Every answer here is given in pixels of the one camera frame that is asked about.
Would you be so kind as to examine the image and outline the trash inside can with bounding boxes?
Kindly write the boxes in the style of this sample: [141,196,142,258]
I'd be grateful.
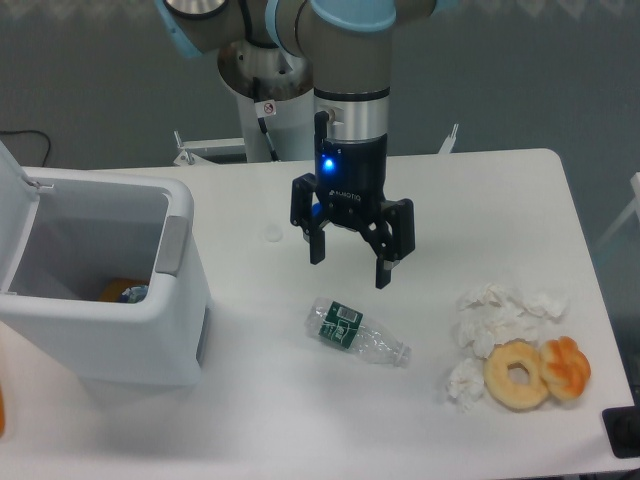
[98,278,149,304]

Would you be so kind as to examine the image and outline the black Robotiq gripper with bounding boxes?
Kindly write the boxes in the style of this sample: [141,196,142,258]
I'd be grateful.
[290,133,415,289]

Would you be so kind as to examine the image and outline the white trash can body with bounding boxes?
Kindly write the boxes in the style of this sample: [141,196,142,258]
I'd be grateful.
[1,168,210,385]

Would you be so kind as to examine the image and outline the white metal base frame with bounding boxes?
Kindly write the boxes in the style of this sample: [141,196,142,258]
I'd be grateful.
[173,123,459,166]

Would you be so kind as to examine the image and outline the crumpled white tissue upper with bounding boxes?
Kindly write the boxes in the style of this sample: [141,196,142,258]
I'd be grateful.
[454,282,570,359]

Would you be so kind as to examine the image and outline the white frame right edge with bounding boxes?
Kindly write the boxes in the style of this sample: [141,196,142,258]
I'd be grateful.
[595,172,639,251]

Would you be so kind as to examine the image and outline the white trash can lid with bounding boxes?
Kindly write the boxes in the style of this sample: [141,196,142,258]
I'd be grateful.
[0,143,40,292]

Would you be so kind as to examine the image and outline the black device table corner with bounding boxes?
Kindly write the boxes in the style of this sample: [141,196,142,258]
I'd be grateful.
[602,406,639,459]

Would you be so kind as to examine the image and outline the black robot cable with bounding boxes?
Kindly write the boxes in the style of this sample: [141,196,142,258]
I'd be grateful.
[251,77,280,162]

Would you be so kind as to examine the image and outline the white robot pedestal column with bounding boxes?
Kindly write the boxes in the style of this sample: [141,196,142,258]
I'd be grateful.
[216,39,316,163]

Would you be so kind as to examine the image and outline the orange glazed bread roll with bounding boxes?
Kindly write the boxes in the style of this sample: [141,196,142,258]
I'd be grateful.
[539,336,591,401]

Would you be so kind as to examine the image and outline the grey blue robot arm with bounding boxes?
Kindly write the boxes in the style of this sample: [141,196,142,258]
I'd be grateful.
[156,1,445,288]

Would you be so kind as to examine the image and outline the black floor cable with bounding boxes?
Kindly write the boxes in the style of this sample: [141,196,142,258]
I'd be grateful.
[0,129,52,166]

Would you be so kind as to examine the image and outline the plain ring donut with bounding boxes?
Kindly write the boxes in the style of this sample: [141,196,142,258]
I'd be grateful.
[483,341,549,411]

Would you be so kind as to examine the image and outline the crumpled white tissue lower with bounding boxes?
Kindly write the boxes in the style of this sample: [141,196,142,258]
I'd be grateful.
[445,358,485,413]

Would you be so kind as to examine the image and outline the crushed clear plastic bottle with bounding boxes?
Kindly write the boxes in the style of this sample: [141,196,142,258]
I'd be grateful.
[305,297,412,368]

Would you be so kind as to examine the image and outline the orange object left edge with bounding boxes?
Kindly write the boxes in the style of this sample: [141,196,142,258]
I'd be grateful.
[0,383,6,438]

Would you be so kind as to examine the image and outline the crumpled white tissue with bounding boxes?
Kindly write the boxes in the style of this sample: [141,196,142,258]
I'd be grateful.
[454,282,570,359]
[445,358,485,413]

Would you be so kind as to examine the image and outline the blue bottle cap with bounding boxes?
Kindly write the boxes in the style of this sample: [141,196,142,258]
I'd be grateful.
[311,203,322,218]

